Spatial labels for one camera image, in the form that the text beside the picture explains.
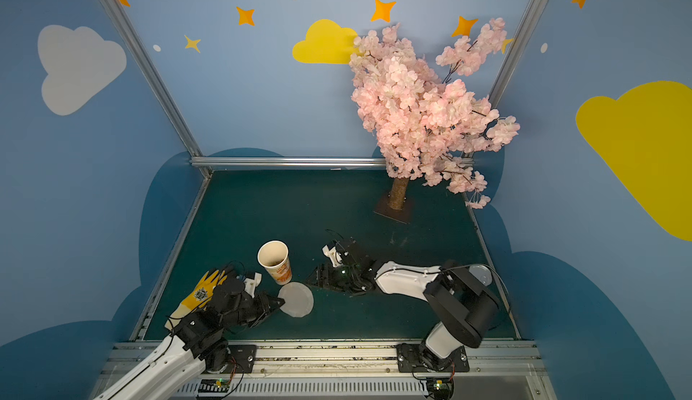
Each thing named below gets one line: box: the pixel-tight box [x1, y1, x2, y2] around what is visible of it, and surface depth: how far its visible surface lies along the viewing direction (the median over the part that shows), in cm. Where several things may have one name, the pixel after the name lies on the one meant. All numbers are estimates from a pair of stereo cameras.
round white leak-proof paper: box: [277, 281, 315, 319], surface depth 86 cm
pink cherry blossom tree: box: [348, 18, 519, 211], surface depth 73 cm
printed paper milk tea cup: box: [257, 240, 293, 285], surface depth 82 cm
